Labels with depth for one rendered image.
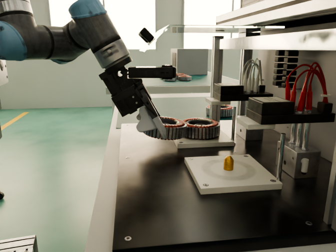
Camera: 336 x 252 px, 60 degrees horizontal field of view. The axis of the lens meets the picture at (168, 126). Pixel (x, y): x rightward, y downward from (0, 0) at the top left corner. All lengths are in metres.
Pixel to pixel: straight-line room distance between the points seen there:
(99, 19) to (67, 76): 4.69
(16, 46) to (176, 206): 0.44
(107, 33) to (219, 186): 0.40
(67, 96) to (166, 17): 2.20
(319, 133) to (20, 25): 0.70
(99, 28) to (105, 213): 0.39
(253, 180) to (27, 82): 5.16
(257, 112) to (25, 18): 0.50
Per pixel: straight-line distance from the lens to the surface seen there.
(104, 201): 0.56
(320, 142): 0.77
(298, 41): 0.55
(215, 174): 0.57
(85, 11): 0.69
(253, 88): 0.85
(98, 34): 0.68
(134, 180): 0.57
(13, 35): 0.66
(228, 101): 0.78
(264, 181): 0.57
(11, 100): 5.67
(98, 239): 0.46
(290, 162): 0.63
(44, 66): 5.43
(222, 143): 0.76
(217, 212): 0.48
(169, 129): 0.69
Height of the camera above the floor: 1.02
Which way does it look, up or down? 15 degrees down
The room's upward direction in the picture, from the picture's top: straight up
